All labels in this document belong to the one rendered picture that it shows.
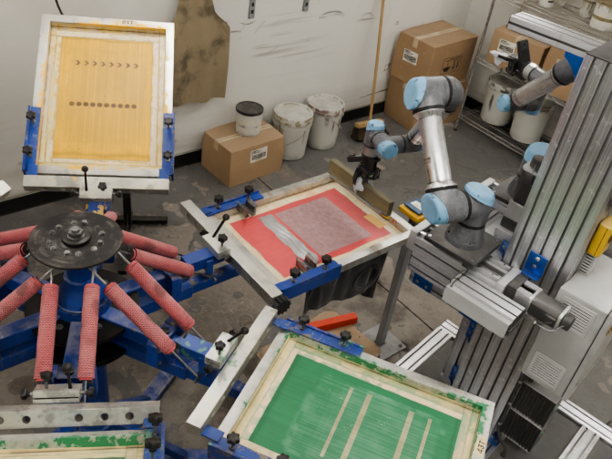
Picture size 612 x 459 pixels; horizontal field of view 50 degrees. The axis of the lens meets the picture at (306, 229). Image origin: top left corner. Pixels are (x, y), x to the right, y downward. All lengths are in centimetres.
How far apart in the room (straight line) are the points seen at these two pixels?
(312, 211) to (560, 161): 116
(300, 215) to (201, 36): 192
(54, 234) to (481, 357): 182
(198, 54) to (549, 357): 301
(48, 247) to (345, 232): 132
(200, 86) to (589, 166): 300
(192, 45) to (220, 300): 173
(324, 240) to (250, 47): 234
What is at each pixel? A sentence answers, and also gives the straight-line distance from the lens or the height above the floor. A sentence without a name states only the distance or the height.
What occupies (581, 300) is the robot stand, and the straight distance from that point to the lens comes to 259.
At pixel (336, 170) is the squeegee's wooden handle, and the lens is 309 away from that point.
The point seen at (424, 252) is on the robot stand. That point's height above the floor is 115.
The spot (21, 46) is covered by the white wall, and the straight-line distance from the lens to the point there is 419.
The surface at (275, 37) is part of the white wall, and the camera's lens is 505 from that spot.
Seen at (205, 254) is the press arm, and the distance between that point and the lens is 263.
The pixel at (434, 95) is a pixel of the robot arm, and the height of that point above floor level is 175.
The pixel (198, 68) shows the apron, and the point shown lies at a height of 80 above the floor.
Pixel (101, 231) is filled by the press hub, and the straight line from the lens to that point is 230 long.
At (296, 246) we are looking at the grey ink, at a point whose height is 96.
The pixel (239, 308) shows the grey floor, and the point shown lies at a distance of 390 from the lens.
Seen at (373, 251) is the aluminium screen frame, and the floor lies 99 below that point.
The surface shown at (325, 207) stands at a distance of 311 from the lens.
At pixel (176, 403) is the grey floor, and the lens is 344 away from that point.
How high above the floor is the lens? 273
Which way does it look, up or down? 37 degrees down
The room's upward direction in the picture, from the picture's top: 9 degrees clockwise
